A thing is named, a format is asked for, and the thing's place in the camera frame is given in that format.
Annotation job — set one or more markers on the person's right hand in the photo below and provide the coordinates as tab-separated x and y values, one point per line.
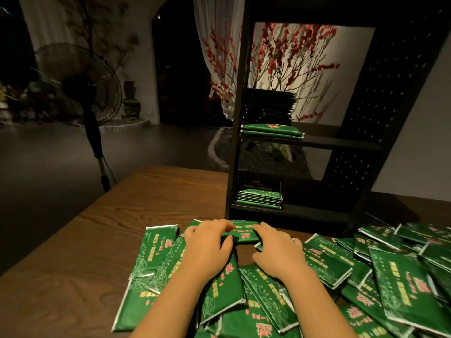
282	253

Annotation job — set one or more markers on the person's left hand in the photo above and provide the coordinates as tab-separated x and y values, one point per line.
204	250

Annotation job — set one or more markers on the bundle of green packets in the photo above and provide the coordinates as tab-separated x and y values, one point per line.
245	231

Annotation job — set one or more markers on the pile of green packets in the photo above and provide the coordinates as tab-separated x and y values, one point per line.
402	278

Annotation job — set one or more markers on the black metal shelf rack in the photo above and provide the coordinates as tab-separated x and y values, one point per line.
394	88

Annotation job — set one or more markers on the person's left forearm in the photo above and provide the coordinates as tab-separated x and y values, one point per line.
169	309

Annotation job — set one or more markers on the person's right forearm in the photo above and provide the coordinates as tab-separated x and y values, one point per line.
321	309

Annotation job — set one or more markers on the dark vase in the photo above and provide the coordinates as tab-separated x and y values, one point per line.
131	102

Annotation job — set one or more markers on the red berry branches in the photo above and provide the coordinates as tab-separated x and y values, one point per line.
289	56

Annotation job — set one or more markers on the black standing fan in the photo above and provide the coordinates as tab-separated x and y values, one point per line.
81	81

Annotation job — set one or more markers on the white curtain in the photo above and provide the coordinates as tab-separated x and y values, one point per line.
46	21
215	31

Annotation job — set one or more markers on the bare branched tree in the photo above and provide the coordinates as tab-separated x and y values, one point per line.
98	24

